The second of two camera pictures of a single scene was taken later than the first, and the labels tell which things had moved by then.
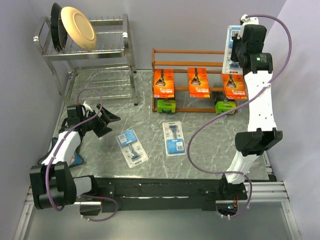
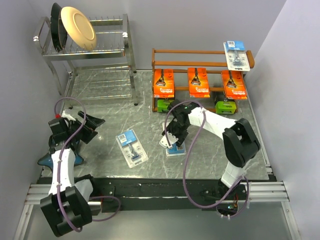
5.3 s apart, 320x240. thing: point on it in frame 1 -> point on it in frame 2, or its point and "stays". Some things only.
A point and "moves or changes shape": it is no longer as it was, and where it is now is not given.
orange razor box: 164,83 stays
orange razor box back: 198,82 stays
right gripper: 235,40 -> 181,138
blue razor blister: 229,66 moves or changes shape
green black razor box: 166,106 stays
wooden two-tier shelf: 184,63 stays
